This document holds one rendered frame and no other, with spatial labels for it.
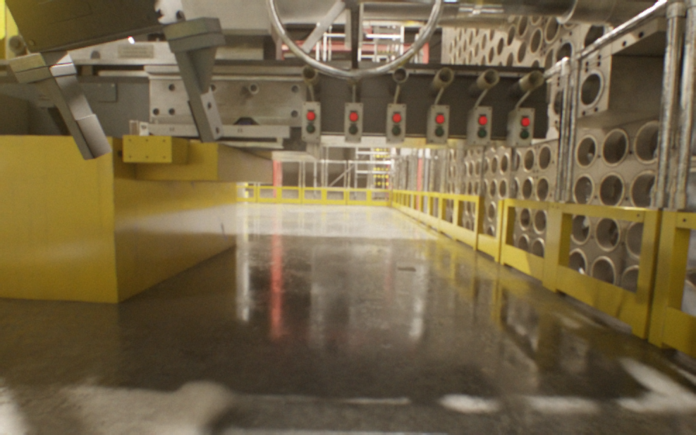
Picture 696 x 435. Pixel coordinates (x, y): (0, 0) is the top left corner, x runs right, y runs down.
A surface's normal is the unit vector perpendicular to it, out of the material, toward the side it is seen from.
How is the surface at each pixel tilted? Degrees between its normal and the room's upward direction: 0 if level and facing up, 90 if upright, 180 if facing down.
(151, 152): 90
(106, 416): 0
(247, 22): 90
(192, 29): 113
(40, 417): 0
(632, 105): 90
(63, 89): 83
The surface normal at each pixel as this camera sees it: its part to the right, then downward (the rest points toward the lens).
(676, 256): -0.02, 0.09
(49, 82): -0.09, 0.47
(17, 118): 1.00, 0.03
